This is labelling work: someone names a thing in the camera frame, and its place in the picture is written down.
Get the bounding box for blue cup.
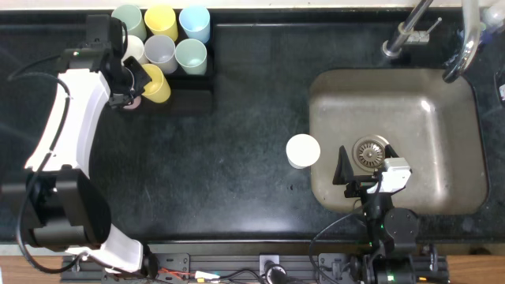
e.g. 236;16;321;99
178;5;211;44

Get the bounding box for pink cup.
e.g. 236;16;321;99
121;96;142;111

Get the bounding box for grey cup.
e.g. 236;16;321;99
144;34;178;75

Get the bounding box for blue soap bottle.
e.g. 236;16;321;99
479;2;505;47

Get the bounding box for black cable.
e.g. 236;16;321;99
308;173;383;284
6;54;88;275

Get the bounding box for steel tap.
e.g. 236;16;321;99
380;0;484;84

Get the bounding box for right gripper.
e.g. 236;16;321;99
332;144;400;199

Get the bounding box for steel sink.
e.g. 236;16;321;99
309;69;490;216

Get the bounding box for mounting rail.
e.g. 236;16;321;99
61;252;451;284

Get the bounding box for white cup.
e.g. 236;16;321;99
285;133;321;170
122;34;149;66

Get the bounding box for yellow cup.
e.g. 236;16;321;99
144;4;179;43
140;63;172;104

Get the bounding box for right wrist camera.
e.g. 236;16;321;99
366;157;413;194

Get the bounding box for green cup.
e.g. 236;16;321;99
174;38;208;76
110;4;148;43

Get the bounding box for clear plastic package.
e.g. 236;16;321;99
493;69;505;107

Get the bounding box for black tray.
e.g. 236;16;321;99
111;7;216;114

